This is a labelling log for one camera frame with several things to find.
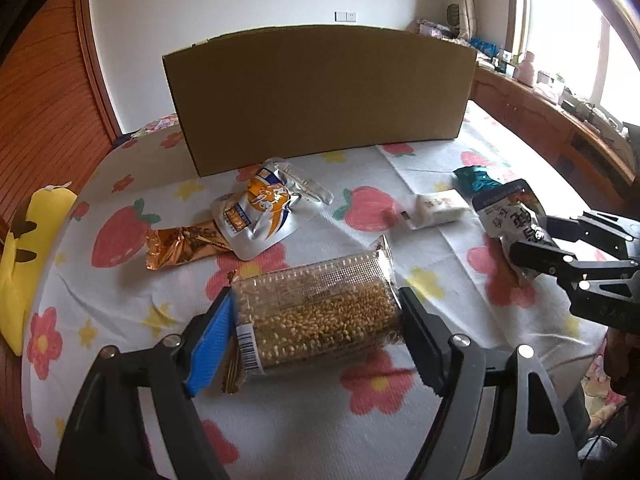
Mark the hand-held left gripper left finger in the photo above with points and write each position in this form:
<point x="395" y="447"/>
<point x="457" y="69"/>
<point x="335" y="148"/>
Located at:
<point x="210" y="345"/>

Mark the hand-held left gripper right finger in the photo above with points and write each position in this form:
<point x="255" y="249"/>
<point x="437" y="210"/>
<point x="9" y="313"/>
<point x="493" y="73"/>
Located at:
<point x="425" y="340"/>

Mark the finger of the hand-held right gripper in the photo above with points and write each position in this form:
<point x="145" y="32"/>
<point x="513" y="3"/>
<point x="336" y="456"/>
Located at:
<point x="595" y="232"/>
<point x="545" y="255"/>

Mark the white printed snack pouch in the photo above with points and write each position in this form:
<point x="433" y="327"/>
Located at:
<point x="505" y="215"/>

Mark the clear puffed grain bar packet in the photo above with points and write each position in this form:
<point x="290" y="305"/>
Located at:
<point x="315" y="315"/>

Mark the brown cardboard box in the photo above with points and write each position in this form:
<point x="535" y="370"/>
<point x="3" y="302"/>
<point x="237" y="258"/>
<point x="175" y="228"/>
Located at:
<point x="320" y="100"/>

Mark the strawberry print white tablecloth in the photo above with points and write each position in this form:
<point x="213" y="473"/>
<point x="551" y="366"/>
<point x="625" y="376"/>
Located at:
<point x="150" y="310"/>

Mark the teal snack packet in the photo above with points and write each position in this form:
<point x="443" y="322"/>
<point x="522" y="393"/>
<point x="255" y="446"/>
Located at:
<point x="477" y="177"/>

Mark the orange foil snack packet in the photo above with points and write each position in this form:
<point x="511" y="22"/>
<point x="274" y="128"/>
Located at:
<point x="185" y="245"/>

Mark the small white snack packet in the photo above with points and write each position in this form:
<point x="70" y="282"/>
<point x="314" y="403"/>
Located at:
<point x="440" y="207"/>

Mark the wooden cabinet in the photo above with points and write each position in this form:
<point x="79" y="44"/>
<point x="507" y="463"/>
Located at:
<point x="530" y="110"/>

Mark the silver and orange snack pouch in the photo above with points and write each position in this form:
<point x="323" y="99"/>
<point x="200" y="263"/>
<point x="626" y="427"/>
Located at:
<point x="260" y="210"/>

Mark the pink bottle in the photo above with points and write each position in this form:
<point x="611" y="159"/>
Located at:
<point x="527" y="67"/>

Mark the clear plastic wrapper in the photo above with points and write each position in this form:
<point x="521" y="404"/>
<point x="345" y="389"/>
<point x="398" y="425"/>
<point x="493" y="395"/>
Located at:
<point x="312" y="187"/>

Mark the window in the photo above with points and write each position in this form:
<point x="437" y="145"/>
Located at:
<point x="585" y="35"/>

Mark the yellow plush toy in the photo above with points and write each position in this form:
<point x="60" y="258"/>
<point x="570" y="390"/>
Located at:
<point x="30" y="260"/>

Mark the floral blanket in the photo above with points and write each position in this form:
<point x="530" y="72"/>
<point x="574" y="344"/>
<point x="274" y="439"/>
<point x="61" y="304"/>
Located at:
<point x="160" y="124"/>

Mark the clutter of papers and boxes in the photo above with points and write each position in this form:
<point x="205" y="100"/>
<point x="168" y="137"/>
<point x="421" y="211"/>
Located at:
<point x="440" y="32"/>

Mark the patterned curtain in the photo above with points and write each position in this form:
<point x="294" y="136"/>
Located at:
<point x="467" y="0"/>

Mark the wooden wardrobe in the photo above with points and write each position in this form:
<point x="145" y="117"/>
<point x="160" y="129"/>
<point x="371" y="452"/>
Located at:
<point x="45" y="110"/>

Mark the white wall switch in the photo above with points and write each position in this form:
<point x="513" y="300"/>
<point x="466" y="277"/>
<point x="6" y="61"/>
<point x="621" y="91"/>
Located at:
<point x="345" y="16"/>

